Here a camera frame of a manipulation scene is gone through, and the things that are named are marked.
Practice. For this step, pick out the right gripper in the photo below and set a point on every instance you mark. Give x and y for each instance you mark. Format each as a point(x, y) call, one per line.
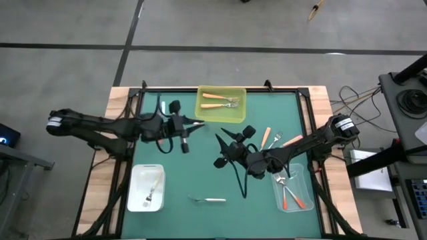
point(238, 151)

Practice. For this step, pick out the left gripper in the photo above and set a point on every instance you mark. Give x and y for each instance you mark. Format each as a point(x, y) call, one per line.
point(177, 126)

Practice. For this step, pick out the clear plastic bin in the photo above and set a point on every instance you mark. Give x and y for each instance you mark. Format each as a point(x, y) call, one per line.
point(307, 196)

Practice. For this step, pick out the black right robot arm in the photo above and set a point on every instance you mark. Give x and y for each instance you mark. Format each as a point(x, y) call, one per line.
point(310, 143)

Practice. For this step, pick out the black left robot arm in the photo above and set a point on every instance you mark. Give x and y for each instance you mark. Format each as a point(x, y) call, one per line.
point(100, 121)

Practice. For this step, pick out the yellow translucent plastic bin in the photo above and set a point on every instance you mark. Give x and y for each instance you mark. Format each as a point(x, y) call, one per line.
point(220, 116)

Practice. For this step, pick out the white plastic bin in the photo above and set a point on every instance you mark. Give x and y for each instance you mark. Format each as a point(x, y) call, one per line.
point(140, 180)

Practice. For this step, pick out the teal table mat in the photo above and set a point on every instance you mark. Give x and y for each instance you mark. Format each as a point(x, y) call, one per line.
point(200, 220)

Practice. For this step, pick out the black diagonal beam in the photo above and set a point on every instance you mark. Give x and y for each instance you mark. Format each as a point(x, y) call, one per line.
point(373, 161)

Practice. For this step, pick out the white box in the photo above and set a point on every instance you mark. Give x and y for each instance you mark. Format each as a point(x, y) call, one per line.
point(373, 180)

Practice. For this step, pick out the grey side desk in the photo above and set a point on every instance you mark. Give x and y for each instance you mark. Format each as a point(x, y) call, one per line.
point(30, 161)

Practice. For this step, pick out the grey equipment cart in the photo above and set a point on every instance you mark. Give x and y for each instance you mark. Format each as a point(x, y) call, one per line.
point(388, 85)

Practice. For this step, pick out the small black floor object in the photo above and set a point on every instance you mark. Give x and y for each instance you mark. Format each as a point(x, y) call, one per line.
point(393, 222)

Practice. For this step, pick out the black monitor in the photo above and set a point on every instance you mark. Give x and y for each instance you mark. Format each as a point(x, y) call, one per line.
point(8, 133)

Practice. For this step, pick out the white sheet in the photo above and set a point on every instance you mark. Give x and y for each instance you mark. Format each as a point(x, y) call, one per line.
point(422, 133)

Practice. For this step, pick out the black pole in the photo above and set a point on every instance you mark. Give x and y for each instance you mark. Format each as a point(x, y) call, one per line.
point(412, 70)

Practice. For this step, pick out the black keypad with coloured keys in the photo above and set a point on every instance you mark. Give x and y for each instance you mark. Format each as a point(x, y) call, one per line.
point(418, 196)

